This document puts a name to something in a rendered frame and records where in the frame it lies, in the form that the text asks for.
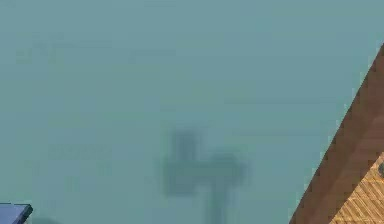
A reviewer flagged blue table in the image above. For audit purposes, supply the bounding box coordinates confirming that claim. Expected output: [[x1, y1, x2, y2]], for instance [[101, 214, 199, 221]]
[[0, 203, 34, 224]]

